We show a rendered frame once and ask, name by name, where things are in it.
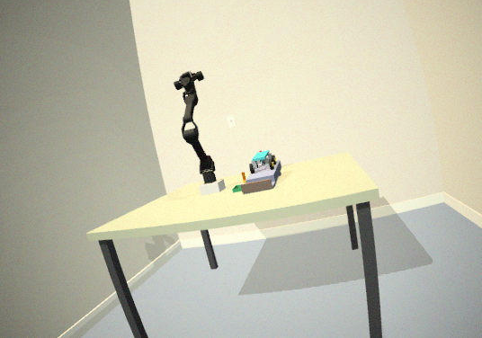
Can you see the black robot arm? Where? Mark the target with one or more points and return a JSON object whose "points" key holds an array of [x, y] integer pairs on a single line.
{"points": [[191, 135]]}

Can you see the green tray rim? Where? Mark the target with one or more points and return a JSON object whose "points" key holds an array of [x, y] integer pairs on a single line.
{"points": [[237, 188]]}

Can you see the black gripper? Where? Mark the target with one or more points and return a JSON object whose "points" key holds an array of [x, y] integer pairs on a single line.
{"points": [[178, 85]]}

